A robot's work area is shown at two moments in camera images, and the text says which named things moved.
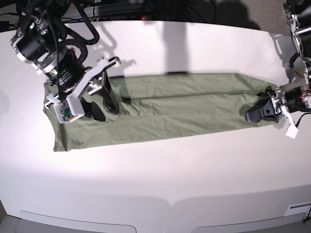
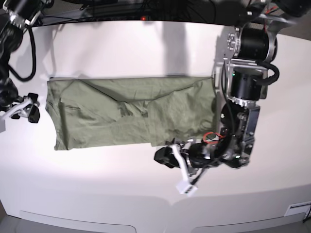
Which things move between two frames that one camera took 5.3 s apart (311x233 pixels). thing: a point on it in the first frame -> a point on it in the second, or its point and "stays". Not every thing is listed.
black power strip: x=126 y=18 stays
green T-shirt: x=153 y=106 stays
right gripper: x=294 y=100 -> x=197 y=156
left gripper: x=74 y=80 -> x=20 y=108
